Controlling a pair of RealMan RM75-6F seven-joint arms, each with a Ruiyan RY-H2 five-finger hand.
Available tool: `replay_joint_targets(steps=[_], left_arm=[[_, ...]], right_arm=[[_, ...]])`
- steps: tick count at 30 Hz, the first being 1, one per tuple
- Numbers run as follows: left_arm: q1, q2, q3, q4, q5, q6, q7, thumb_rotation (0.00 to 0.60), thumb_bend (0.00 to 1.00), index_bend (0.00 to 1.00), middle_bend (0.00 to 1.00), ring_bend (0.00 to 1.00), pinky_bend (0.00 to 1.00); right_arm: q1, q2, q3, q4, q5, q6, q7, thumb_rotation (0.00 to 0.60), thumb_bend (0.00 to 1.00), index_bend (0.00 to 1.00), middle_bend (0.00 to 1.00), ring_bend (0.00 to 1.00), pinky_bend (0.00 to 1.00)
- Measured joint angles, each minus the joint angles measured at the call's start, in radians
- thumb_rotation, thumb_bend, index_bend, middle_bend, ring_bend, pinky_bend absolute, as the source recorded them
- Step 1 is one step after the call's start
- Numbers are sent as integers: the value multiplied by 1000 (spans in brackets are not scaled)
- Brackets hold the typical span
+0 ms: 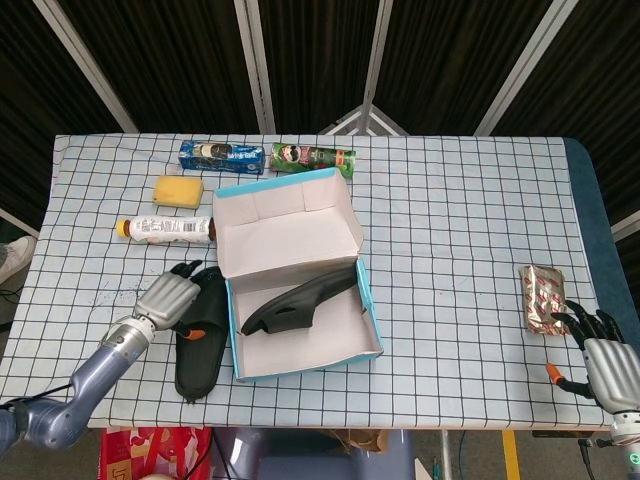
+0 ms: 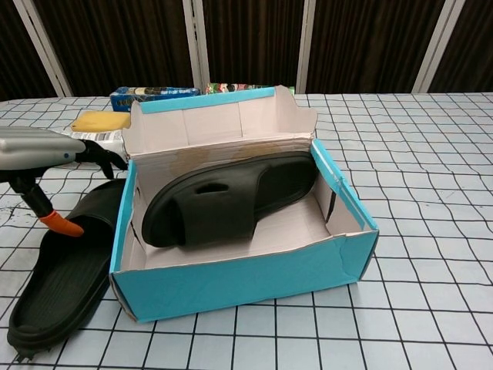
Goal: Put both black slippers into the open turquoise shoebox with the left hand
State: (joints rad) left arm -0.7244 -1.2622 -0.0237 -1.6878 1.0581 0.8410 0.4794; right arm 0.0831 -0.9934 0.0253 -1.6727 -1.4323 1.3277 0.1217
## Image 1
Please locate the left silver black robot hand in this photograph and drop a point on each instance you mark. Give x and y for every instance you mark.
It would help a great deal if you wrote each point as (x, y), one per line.
(167, 300)

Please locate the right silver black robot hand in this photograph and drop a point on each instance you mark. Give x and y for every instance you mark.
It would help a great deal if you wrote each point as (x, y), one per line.
(612, 370)

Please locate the black slipper with frayed toe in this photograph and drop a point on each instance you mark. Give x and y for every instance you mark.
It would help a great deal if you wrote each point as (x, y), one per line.
(200, 360)

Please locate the light blue shoe box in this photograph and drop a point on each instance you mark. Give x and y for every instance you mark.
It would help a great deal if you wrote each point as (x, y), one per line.
(285, 235)

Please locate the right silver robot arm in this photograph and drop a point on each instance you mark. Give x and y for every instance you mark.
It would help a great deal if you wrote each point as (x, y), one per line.
(627, 440)

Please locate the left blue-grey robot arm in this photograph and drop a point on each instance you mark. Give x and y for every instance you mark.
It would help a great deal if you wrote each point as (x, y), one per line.
(90, 380)

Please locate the red patterned bag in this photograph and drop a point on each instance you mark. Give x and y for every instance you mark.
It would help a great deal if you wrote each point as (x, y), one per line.
(150, 450)

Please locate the blue snack package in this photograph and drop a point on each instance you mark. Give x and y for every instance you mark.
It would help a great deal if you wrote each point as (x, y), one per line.
(222, 157)

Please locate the white shoe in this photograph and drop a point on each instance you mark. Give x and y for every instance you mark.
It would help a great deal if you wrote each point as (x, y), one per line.
(17, 255)

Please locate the white drink bottle yellow cap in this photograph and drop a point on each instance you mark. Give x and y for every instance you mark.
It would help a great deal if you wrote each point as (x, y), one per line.
(165, 231)

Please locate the silver red snack packet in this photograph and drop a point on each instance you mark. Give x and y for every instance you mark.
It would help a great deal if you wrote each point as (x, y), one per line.
(542, 295)

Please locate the yellow sponge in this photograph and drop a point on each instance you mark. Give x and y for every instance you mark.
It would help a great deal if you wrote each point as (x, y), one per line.
(178, 191)

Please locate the blue padded table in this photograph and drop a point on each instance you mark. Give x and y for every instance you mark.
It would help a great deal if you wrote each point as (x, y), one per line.
(595, 210)

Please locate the metal table leg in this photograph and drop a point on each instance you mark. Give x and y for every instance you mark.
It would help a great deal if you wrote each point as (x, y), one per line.
(445, 455)

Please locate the green chips can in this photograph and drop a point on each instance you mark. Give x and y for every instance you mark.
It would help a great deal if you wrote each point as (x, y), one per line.
(305, 157)

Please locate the checked light blue tablecloth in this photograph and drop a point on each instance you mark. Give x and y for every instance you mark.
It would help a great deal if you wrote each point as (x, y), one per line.
(450, 250)

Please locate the blue chair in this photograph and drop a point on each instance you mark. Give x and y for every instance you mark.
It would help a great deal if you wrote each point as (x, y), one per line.
(310, 462)

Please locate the brown paper bag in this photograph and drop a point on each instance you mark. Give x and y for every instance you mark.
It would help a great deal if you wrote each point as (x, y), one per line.
(357, 440)

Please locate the dark folding partition screen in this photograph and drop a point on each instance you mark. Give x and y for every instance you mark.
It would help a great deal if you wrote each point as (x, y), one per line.
(175, 60)

